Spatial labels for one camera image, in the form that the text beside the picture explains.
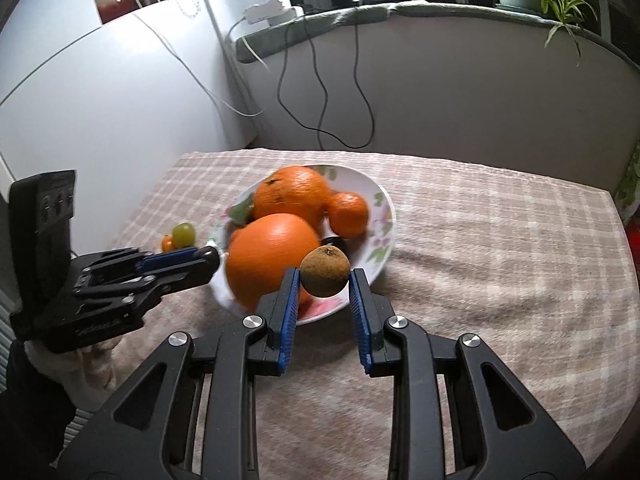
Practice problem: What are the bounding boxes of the black cable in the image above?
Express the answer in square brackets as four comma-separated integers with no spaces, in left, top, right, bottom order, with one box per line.
[309,19,377,151]
[276,24,327,152]

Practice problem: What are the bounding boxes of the tangerine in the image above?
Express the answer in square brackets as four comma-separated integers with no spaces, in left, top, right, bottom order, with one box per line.
[327,191,371,240]

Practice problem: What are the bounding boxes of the white power strip cable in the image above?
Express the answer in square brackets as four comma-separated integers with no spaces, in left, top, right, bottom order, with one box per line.
[226,19,272,69]

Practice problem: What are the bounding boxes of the floral plate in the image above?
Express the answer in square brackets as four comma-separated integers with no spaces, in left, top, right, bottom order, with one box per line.
[207,163,399,324]

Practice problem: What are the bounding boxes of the small green fruit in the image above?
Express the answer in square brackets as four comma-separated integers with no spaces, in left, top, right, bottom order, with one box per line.
[172,223,197,249]

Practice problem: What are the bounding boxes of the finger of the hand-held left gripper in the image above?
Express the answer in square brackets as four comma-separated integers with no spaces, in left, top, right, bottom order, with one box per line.
[147,245,222,294]
[139,246,201,274]

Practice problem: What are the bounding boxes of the white power adapter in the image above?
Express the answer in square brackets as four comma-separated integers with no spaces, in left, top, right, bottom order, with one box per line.
[242,0,305,28]

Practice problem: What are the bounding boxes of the person's left forearm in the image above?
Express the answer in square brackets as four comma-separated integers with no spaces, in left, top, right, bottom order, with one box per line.
[0,337,77,480]

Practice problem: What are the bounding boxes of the brown round fruit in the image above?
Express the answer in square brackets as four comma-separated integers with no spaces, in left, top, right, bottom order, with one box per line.
[299,246,351,297]

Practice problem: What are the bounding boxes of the checked tablecloth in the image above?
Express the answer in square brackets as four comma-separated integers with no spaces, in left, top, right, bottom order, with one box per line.
[64,148,634,480]

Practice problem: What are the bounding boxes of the dark fruit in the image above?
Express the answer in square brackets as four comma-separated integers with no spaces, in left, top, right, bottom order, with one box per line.
[320,234,349,256]

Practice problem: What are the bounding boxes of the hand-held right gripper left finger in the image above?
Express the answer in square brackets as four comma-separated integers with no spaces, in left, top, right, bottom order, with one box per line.
[57,267,303,480]

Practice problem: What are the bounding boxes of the person's left hand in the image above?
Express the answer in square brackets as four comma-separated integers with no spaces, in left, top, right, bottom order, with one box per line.
[26,334,127,414]

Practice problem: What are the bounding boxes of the large orange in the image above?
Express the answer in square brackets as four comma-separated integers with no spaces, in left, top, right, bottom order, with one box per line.
[225,213,324,312]
[252,165,334,233]

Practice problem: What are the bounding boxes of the green leafy plant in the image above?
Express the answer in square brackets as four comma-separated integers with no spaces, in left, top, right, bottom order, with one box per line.
[612,142,640,223]

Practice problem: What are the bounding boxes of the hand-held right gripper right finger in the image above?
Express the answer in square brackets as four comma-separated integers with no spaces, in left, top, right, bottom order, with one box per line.
[348,268,586,480]

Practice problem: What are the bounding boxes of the grey sill cover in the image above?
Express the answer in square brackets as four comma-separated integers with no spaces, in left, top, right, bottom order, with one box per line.
[235,0,640,69]

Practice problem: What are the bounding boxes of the long white cable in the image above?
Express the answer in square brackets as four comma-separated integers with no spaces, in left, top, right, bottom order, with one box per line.
[0,10,264,119]

